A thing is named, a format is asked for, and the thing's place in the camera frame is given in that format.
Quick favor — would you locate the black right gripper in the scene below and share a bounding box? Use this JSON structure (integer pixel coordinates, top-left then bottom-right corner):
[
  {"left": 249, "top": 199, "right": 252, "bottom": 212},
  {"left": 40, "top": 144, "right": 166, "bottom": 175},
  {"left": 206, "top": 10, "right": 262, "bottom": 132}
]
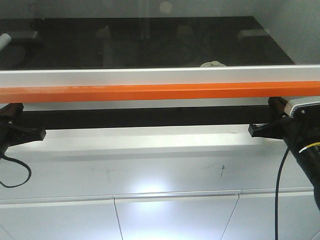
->
[{"left": 248, "top": 96, "right": 320, "bottom": 159}]

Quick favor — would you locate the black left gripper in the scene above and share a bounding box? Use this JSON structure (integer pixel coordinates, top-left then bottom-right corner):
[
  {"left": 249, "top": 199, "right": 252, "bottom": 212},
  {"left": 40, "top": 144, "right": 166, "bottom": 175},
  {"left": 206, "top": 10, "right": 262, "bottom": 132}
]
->
[{"left": 0, "top": 103, "right": 46, "bottom": 155}]

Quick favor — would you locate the fume hood sash orange stripe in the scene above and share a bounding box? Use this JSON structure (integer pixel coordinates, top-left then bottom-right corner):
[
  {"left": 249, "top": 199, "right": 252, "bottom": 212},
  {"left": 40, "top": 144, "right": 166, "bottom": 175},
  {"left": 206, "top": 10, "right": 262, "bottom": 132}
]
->
[{"left": 0, "top": 64, "right": 320, "bottom": 112}]

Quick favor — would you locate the glass jar with white lid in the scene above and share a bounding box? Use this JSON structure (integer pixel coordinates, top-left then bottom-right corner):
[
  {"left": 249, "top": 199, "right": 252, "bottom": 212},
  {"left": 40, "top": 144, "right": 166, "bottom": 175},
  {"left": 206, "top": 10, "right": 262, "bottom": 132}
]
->
[{"left": 200, "top": 60, "right": 226, "bottom": 68}]

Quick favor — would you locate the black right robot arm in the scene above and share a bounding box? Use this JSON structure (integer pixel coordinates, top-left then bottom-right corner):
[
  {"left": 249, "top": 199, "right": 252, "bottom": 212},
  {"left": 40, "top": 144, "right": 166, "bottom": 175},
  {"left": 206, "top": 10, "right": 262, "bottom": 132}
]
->
[{"left": 248, "top": 96, "right": 320, "bottom": 207}]

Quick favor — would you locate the white pipe end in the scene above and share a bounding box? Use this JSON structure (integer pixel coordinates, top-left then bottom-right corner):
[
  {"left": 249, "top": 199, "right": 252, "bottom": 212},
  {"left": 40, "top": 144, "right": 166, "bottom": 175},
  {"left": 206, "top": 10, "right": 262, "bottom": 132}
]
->
[{"left": 0, "top": 33, "right": 12, "bottom": 52}]

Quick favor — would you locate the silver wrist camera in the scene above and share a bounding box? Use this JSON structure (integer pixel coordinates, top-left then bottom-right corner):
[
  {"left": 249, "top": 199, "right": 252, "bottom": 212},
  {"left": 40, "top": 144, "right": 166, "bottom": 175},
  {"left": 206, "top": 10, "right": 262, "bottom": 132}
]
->
[{"left": 284, "top": 96, "right": 320, "bottom": 118}]

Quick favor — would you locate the black left camera cable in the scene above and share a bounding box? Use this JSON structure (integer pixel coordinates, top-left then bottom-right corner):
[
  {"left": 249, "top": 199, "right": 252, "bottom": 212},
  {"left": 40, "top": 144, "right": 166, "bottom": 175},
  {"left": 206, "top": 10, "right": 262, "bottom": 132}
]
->
[{"left": 0, "top": 152, "right": 32, "bottom": 188}]

